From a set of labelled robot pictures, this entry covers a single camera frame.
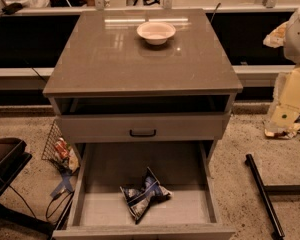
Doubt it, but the wire mesh basket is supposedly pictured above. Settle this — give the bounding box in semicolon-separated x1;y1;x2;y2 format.
42;122;79;174

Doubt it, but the black chair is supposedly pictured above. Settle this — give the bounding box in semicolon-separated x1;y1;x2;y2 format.
0;138;54;237

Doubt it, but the black cable on floor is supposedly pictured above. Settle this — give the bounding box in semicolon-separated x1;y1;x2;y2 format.
44;189;74;222

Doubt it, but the white bowl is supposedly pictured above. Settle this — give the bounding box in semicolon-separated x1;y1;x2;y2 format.
137;22;176;45

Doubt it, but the red soda can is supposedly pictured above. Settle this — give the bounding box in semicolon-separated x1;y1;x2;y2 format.
54;138;69;159

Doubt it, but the closed upper drawer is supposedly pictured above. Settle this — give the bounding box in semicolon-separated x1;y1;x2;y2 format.
56;113;230;143

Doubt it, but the person in white clothes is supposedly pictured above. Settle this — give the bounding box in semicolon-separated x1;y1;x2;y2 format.
263;7;300;129

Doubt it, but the open bottom drawer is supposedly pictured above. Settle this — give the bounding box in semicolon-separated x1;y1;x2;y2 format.
53;142;234;240

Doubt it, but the black metal stand leg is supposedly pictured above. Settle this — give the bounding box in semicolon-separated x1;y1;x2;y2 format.
245;154;300;240

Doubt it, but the yellow snack wrapper on floor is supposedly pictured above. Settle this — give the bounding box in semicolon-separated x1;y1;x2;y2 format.
264;122;300;139

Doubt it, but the grey drawer cabinet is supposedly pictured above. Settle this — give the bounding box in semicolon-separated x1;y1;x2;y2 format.
42;8;244;240

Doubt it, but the blue chip bag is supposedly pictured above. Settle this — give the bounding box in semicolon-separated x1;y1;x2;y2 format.
120;168;172;224

